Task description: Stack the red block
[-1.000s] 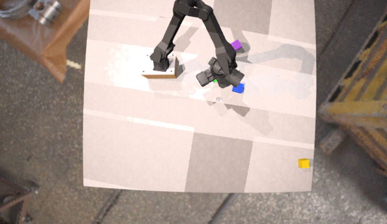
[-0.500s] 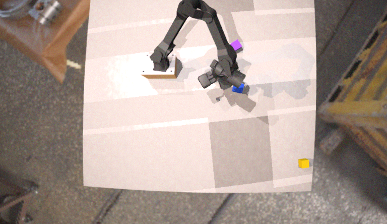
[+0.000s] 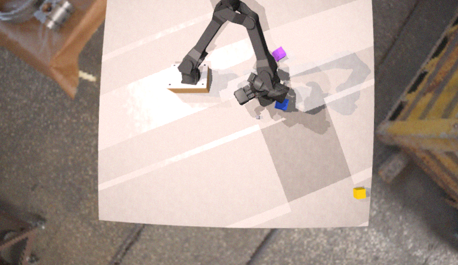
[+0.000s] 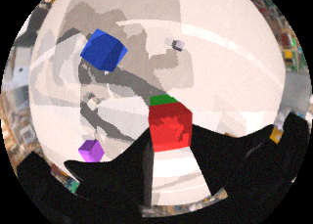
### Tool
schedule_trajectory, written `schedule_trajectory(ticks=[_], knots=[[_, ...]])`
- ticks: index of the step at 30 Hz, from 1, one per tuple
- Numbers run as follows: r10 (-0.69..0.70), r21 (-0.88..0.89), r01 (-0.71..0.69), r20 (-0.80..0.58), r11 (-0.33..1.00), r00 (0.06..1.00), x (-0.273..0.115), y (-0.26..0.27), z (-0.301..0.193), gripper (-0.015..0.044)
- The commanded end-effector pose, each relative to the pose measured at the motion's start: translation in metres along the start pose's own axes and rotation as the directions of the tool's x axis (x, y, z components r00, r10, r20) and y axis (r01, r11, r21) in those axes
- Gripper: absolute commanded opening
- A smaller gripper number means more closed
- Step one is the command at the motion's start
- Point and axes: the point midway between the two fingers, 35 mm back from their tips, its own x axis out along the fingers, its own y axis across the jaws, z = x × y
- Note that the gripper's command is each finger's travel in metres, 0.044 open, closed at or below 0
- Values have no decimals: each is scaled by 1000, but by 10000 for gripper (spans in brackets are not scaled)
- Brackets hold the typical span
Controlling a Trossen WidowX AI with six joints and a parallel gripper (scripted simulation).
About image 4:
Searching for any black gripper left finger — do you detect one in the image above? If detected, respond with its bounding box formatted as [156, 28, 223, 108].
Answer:
[63, 127, 154, 209]

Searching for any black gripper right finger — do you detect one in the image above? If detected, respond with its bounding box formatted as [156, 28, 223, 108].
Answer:
[189, 123, 274, 197]

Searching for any purple cube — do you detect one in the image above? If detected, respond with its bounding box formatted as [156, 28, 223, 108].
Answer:
[78, 139, 105, 162]

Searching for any red block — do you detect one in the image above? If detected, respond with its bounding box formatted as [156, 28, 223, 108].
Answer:
[148, 102, 192, 153]

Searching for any blue block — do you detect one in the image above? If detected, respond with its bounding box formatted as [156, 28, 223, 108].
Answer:
[79, 28, 128, 72]

